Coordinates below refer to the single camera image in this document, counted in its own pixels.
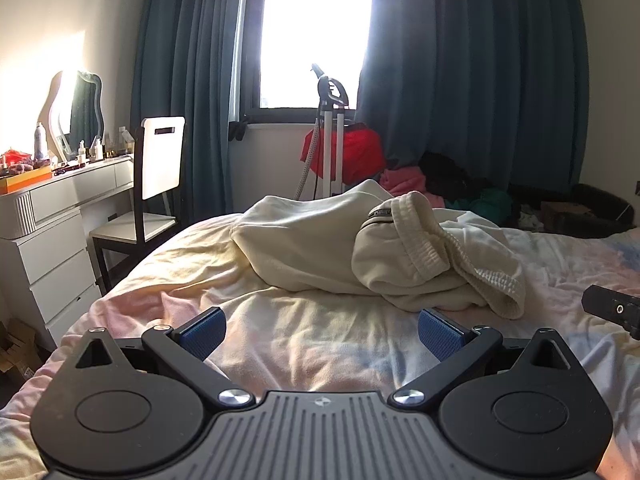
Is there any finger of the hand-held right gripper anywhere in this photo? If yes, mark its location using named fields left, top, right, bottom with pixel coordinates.
left=581, top=284, right=640, bottom=341

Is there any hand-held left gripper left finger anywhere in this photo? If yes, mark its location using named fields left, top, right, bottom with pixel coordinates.
left=75, top=306, right=257, bottom=411

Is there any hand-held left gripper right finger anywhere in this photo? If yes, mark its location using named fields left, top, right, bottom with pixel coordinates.
left=391, top=308, right=572, bottom=410

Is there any bed with pastel sheet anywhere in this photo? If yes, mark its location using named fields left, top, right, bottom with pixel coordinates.
left=0, top=210, right=640, bottom=480

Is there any green cloth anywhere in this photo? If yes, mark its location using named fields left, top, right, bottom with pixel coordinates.
left=470, top=187, right=513, bottom=221

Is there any pink cloth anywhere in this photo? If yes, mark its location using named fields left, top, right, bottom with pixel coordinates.
left=379, top=167, right=426, bottom=197

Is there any black cloth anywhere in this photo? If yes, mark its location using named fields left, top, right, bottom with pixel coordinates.
left=417, top=151, right=481, bottom=201

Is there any white chest of drawers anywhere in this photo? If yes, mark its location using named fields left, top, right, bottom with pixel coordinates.
left=0, top=210, right=103, bottom=351

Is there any cardboard box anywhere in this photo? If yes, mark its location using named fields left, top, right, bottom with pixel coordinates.
left=0, top=317, right=46, bottom=386

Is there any red cloth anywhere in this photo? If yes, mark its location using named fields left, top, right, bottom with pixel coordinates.
left=300, top=122, right=388, bottom=183

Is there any white dressing table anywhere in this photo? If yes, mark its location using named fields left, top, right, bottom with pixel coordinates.
left=0, top=155, right=136, bottom=241

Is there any row of cosmetic bottles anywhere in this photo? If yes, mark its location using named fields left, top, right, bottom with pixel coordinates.
left=75, top=127, right=136, bottom=163

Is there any wavy framed mirror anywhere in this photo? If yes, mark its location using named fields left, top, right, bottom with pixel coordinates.
left=39, top=70, right=105, bottom=153

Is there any window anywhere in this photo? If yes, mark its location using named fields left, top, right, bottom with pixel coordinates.
left=245, top=0, right=373, bottom=123

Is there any white chair with black frame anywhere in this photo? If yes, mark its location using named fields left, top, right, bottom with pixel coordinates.
left=90, top=116, right=187, bottom=296

